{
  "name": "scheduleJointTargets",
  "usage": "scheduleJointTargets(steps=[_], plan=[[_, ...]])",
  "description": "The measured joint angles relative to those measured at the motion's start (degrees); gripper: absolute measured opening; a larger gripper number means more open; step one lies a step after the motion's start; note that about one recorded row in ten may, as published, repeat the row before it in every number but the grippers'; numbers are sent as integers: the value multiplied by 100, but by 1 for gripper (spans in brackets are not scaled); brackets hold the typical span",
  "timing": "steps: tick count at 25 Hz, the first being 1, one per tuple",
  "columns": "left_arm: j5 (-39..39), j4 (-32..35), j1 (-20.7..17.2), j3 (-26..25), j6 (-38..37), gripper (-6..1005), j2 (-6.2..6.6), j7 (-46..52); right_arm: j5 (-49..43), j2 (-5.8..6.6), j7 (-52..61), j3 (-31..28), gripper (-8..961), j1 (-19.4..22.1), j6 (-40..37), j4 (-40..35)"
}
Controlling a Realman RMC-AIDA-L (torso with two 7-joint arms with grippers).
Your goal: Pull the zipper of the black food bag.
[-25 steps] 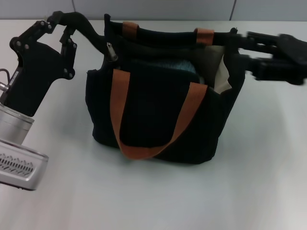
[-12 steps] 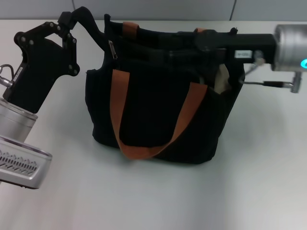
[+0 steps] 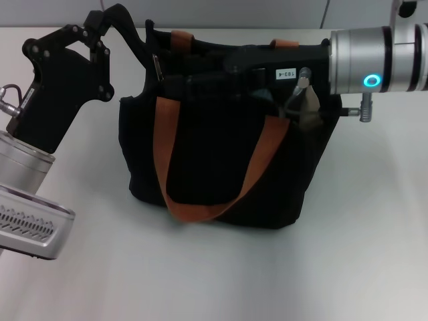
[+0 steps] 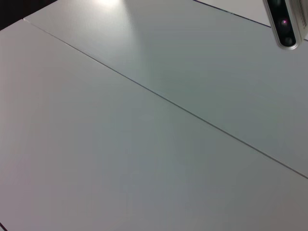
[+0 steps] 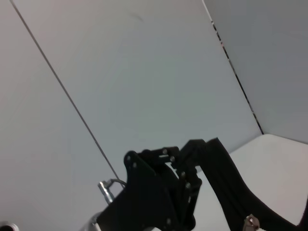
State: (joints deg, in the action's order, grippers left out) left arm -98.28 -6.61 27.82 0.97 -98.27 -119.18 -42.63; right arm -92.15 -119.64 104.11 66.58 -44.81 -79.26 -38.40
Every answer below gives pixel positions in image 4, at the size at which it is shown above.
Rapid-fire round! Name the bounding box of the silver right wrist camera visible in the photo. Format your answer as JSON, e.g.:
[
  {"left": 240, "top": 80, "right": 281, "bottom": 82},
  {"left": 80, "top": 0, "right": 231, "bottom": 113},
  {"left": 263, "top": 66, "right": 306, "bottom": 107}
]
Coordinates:
[{"left": 262, "top": 0, "right": 308, "bottom": 51}]

